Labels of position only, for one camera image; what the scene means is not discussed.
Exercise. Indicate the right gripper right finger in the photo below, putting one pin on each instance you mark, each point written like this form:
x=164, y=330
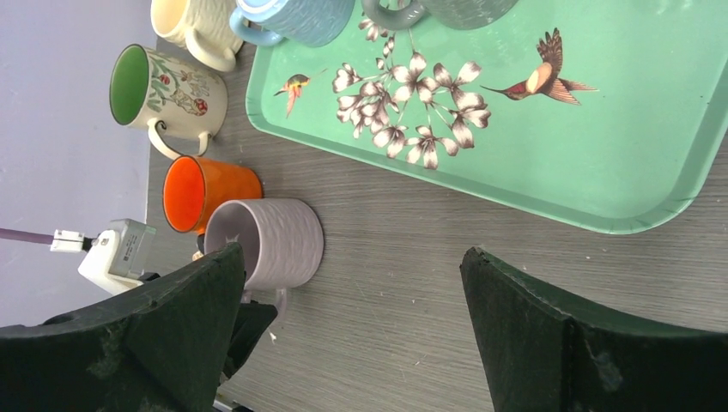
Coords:
x=546, y=349

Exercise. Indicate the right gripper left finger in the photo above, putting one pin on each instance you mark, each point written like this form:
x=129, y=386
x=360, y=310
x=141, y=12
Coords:
x=157, y=347

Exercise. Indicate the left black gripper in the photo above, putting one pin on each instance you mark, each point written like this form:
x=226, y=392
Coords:
x=115, y=260

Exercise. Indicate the orange mug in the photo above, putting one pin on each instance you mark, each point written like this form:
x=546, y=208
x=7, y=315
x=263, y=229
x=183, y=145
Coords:
x=194, y=187

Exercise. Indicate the lilac mug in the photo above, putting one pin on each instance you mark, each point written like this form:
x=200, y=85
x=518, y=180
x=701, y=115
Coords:
x=282, y=242

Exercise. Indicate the cream floral mug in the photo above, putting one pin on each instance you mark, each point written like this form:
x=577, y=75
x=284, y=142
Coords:
x=166, y=96

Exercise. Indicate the cream plain mug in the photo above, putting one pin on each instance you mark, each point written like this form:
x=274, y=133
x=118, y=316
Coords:
x=201, y=27

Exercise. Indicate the grey mug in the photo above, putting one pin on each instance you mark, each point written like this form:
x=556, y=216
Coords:
x=456, y=14

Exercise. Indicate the light blue mug on tray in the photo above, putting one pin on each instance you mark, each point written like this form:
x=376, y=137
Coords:
x=313, y=23

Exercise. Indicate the green floral tray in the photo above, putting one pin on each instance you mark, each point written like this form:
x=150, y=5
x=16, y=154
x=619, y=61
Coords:
x=604, y=115

